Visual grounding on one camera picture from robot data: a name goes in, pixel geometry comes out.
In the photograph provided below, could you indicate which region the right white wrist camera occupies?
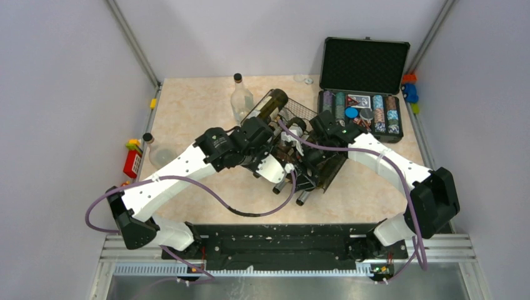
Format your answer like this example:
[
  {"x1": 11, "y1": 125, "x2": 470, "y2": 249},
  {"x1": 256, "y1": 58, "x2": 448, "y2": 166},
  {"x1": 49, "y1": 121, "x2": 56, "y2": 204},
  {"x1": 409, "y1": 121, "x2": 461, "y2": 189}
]
[{"x1": 281, "y1": 126, "x2": 304, "y2": 156}]

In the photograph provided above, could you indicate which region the dark bottle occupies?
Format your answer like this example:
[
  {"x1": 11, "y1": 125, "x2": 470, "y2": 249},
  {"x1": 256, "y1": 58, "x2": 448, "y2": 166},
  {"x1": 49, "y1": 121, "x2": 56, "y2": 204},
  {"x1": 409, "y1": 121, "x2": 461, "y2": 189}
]
[{"x1": 245, "y1": 89, "x2": 289, "y2": 123}]

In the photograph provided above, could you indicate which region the clear round bottle left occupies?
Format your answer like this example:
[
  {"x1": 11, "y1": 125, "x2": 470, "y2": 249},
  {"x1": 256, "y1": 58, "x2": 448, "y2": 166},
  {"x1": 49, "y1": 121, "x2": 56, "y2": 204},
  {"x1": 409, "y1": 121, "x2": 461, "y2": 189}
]
[{"x1": 142, "y1": 132, "x2": 178, "y2": 169}]

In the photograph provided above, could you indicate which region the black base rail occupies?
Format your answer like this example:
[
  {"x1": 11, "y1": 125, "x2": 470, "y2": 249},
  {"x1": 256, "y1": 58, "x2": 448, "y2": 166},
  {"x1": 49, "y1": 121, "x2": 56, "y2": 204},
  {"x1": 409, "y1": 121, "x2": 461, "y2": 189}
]
[{"x1": 162, "y1": 223, "x2": 408, "y2": 271}]

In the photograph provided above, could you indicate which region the blue orange toy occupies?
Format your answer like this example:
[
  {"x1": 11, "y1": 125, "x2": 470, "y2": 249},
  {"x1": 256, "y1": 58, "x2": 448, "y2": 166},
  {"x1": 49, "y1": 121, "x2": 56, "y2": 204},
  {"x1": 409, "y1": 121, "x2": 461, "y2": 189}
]
[{"x1": 401, "y1": 73, "x2": 420, "y2": 114}]

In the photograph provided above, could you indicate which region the red toy block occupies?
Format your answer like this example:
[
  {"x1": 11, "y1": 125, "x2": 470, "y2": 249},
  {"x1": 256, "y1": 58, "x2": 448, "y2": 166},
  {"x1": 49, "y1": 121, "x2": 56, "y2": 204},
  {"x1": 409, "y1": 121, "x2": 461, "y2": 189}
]
[{"x1": 122, "y1": 139, "x2": 143, "y2": 179}]

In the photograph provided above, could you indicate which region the clear tall glass bottle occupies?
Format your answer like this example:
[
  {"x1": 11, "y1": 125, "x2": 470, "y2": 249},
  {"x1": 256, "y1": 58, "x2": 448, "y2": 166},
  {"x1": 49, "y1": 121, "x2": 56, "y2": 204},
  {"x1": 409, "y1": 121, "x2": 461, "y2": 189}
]
[{"x1": 231, "y1": 73, "x2": 254, "y2": 125}]

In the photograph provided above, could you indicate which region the green wine bottle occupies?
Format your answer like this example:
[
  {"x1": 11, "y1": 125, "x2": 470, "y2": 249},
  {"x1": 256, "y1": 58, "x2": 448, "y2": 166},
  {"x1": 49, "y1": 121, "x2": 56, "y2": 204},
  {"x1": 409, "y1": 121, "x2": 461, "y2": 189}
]
[
  {"x1": 276, "y1": 117, "x2": 304, "y2": 163},
  {"x1": 272, "y1": 178, "x2": 291, "y2": 194},
  {"x1": 295, "y1": 155, "x2": 349, "y2": 207}
]

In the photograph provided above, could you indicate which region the black poker chip case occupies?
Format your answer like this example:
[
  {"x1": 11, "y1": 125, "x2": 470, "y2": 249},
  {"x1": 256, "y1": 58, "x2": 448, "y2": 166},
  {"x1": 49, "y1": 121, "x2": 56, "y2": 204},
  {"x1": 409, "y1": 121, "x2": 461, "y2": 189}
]
[{"x1": 317, "y1": 37, "x2": 410, "y2": 144}]

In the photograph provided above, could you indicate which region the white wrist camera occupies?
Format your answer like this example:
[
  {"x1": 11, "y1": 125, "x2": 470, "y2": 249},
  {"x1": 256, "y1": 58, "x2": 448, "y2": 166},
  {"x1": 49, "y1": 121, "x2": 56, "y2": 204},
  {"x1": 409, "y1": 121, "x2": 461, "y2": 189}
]
[
  {"x1": 256, "y1": 154, "x2": 294, "y2": 184},
  {"x1": 281, "y1": 126, "x2": 304, "y2": 156}
]

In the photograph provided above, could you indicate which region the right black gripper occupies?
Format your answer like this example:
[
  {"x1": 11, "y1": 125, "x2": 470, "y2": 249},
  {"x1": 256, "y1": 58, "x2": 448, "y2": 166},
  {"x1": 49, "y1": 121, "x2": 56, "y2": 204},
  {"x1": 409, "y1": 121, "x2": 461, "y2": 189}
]
[{"x1": 291, "y1": 137, "x2": 334, "y2": 193}]

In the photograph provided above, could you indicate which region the green wine bottle back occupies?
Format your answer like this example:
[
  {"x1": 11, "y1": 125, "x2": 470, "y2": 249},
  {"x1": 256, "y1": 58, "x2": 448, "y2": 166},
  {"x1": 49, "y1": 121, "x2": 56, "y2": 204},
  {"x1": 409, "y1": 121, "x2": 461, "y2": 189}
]
[{"x1": 295, "y1": 155, "x2": 349, "y2": 207}]

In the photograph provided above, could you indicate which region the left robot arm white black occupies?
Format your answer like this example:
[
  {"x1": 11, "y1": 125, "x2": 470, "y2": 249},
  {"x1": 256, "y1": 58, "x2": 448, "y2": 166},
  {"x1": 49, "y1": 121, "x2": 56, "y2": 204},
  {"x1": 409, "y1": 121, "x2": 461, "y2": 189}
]
[{"x1": 107, "y1": 117, "x2": 286, "y2": 258}]

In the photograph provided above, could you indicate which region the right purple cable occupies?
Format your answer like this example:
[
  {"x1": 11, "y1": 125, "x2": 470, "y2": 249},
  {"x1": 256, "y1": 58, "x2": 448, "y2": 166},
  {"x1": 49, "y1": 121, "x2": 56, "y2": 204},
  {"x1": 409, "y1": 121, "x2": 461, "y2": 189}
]
[{"x1": 277, "y1": 120, "x2": 428, "y2": 284}]

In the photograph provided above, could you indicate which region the small clear glass lid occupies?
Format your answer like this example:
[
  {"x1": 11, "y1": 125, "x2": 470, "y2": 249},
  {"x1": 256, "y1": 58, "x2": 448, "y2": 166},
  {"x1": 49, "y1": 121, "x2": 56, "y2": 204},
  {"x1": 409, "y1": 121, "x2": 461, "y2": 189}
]
[{"x1": 293, "y1": 74, "x2": 313, "y2": 85}]

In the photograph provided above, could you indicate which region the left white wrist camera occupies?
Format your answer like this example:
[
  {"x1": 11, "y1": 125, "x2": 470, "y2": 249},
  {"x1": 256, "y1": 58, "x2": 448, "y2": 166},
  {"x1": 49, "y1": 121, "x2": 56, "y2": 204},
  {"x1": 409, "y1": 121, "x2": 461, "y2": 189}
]
[{"x1": 256, "y1": 154, "x2": 294, "y2": 184}]

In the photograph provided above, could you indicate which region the black wire wine rack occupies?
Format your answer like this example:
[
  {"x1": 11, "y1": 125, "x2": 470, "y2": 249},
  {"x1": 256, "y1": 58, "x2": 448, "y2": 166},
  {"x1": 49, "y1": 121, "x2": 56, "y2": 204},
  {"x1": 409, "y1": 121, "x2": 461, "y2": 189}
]
[{"x1": 242, "y1": 98, "x2": 347, "y2": 175}]

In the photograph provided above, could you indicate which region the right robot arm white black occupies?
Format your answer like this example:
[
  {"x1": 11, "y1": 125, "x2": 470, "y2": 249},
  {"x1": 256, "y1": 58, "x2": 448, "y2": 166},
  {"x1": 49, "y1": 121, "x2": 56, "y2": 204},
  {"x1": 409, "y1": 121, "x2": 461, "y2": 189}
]
[{"x1": 298, "y1": 111, "x2": 460, "y2": 258}]

